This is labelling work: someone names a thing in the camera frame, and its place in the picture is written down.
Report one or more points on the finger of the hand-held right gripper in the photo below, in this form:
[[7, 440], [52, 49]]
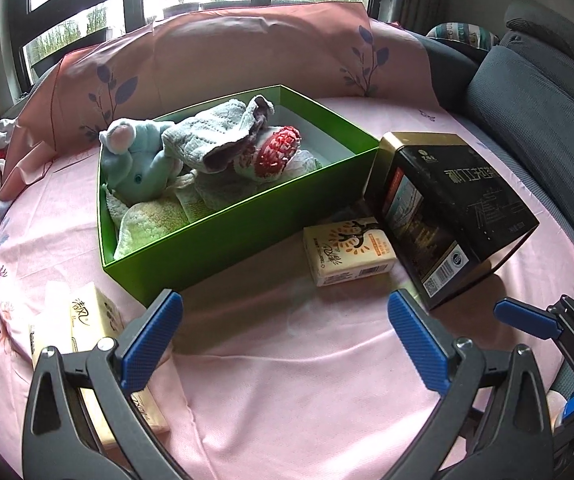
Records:
[[524, 317]]

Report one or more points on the small printed carton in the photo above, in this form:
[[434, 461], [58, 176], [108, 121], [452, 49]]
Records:
[[349, 252]]

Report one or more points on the pink bedsheet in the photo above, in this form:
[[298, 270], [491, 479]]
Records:
[[307, 400]]

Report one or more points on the grey-green knitted towel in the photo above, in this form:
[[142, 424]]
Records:
[[202, 132]]

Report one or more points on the striped pillow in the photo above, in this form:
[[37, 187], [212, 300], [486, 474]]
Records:
[[462, 37]]

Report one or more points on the grey sofa headrest cushion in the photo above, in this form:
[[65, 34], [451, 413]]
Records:
[[552, 30]]

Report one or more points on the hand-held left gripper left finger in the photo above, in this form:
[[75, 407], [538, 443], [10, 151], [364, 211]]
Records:
[[152, 340]]

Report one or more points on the yellow tissue pack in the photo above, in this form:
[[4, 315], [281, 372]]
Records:
[[92, 310]]

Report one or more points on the yellow knitted cloth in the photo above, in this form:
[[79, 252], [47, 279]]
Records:
[[147, 222]]

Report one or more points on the blue plush elephant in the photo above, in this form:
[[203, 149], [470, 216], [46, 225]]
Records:
[[142, 175]]

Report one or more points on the potted plant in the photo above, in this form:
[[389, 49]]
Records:
[[182, 7], [221, 4]]

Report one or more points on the pink leaf-print pillow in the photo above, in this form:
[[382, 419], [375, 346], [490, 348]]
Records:
[[247, 50]]

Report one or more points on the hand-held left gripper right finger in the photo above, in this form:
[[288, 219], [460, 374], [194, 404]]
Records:
[[417, 342]]

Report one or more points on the black tin box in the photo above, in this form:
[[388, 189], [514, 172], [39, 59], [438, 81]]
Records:
[[447, 200]]

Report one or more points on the green cardboard box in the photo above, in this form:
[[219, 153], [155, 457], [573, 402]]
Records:
[[227, 245]]

